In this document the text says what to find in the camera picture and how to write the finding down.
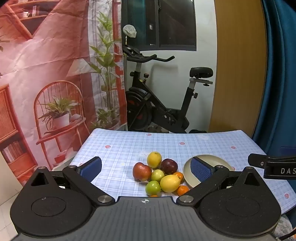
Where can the black exercise bike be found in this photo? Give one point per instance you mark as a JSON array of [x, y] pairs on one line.
[[143, 102]]

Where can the red apple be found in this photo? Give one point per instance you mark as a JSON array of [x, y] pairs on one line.
[[141, 172]]

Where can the green apple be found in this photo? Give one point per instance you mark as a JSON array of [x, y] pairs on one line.
[[152, 188]]

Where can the white cloth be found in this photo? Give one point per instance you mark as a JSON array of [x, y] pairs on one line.
[[130, 30]]

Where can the yellow lemon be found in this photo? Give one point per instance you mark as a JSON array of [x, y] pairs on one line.
[[170, 183], [154, 159]]

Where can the blue checked tablecloth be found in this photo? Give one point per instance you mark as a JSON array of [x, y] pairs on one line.
[[120, 148]]

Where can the dark purple round fruit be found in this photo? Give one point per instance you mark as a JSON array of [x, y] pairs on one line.
[[169, 166]]

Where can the blue curtain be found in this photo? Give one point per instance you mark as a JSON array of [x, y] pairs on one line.
[[282, 81]]

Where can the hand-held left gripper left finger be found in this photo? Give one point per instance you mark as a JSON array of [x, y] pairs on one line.
[[91, 168]]

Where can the beige round plate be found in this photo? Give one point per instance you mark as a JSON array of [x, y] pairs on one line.
[[217, 161]]

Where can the printed backdrop cloth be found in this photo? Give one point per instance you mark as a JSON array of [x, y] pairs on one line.
[[46, 69]]

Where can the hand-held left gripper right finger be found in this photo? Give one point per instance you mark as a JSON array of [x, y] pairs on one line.
[[201, 170]]

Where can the yellow-green apple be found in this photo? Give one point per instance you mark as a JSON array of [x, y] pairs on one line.
[[157, 175]]

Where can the wooden door panel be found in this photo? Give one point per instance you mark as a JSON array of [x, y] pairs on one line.
[[238, 69]]

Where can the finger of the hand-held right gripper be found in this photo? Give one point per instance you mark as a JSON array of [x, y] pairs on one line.
[[256, 160]]

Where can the dark window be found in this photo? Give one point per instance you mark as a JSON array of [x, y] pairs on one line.
[[161, 23]]

